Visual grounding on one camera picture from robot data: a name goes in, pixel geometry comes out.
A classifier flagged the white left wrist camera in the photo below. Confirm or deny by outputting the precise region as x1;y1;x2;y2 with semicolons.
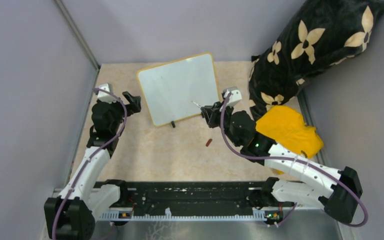
97;83;116;103

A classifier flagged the black floral pillow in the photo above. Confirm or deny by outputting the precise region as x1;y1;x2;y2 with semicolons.
248;0;384;120

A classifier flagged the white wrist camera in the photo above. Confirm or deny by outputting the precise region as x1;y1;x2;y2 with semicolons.
97;83;116;103
221;86;242;107

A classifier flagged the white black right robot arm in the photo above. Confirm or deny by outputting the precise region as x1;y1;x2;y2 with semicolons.
200;102;368;227

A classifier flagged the yellow framed whiteboard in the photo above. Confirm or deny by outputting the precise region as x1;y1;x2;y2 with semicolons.
136;52;221;127

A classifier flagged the red marker cap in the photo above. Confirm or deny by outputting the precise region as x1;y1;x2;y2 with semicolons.
205;138;213;147

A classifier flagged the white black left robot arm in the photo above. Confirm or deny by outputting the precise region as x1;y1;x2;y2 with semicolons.
44;88;142;240

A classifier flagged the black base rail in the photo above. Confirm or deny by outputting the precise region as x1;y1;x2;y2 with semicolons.
106;179;293;218

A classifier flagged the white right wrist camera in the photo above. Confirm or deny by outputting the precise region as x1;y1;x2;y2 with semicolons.
221;86;242;107

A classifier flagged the yellow cloth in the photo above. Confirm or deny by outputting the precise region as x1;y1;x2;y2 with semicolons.
256;105;324;159

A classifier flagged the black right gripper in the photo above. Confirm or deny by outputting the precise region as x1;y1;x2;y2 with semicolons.
201;100;242;148

